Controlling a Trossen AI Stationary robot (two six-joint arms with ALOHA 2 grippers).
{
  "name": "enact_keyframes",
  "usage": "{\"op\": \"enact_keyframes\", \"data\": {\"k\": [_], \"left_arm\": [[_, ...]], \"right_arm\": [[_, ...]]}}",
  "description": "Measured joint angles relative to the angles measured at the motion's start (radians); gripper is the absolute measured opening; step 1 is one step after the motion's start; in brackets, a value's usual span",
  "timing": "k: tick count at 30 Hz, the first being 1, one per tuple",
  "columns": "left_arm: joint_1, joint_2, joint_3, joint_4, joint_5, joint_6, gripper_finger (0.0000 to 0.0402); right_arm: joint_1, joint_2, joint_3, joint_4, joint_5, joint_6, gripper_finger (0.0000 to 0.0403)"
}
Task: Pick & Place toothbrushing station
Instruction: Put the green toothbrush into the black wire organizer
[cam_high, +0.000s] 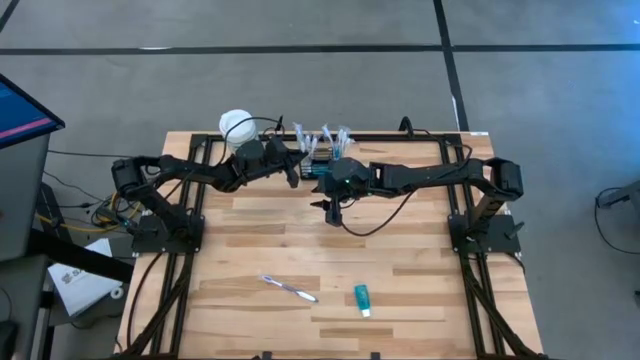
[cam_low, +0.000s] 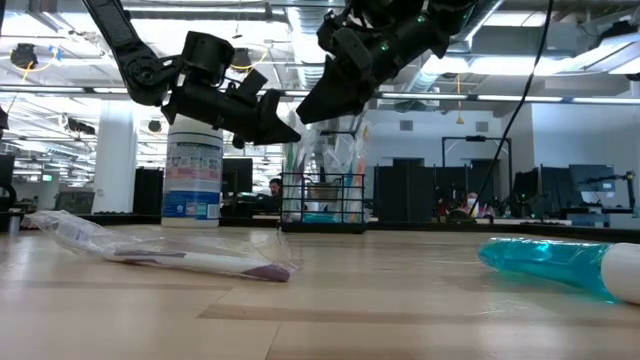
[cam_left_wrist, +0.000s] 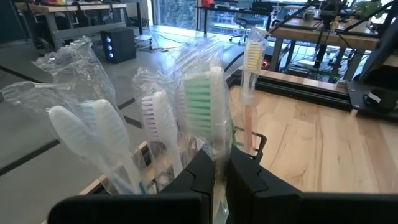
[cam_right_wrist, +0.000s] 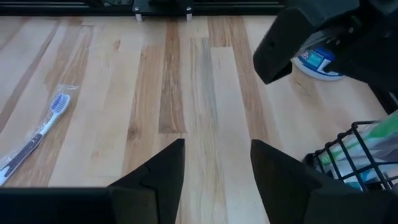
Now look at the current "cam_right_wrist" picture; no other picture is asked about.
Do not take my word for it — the teal mouthwash bottle white cap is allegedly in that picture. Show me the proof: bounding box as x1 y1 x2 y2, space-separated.
345 179 374 191

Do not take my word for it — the purple toothbrush in clear wrapper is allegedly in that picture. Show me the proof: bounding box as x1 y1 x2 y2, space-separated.
0 83 78 187

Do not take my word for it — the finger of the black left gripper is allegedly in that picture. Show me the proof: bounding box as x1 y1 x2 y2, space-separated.
329 12 398 91
252 6 313 85

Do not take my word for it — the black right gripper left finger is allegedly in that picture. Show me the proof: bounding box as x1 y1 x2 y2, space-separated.
108 138 187 224

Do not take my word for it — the black wire caddy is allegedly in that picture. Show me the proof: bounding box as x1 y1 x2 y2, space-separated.
303 120 398 192

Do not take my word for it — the white wipes canister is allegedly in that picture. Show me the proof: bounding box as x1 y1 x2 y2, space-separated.
291 45 345 82

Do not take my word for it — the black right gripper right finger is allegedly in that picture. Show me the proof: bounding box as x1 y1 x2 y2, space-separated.
250 139 323 224

